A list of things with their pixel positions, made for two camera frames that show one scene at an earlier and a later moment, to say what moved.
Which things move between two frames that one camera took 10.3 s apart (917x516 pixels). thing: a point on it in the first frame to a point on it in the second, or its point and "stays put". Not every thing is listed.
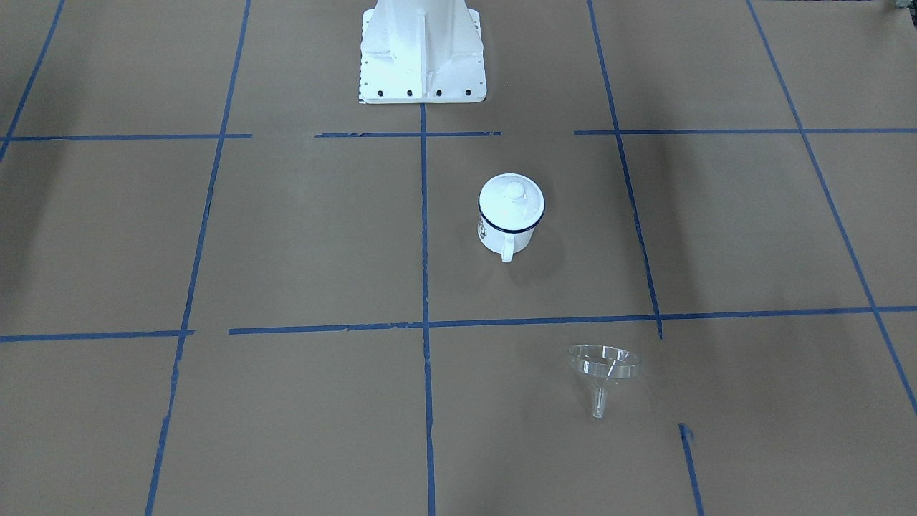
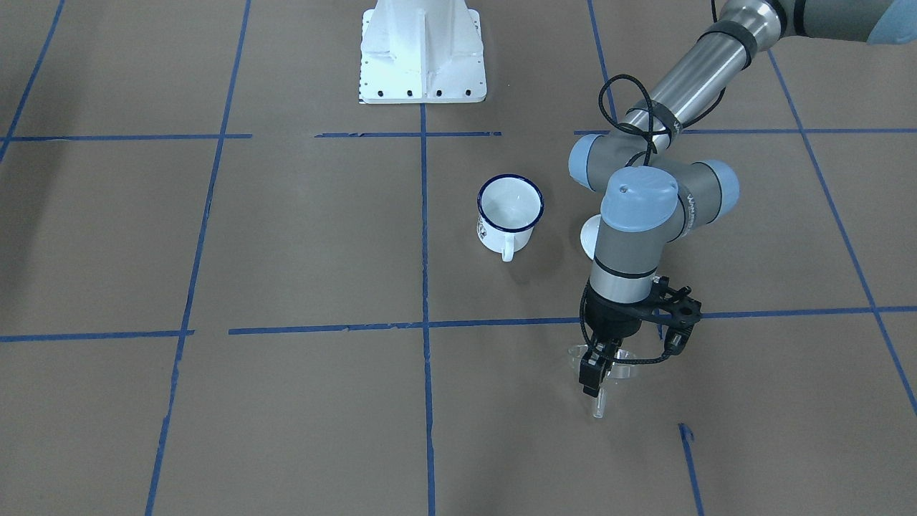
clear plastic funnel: [596, 364] stays put
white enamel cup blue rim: [511, 207] stays put
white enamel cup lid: [511, 202] to [589, 235]
